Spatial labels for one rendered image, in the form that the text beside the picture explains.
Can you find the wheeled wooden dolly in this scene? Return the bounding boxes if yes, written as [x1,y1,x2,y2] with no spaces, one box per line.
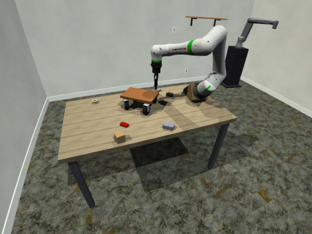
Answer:
[120,87,159,115]

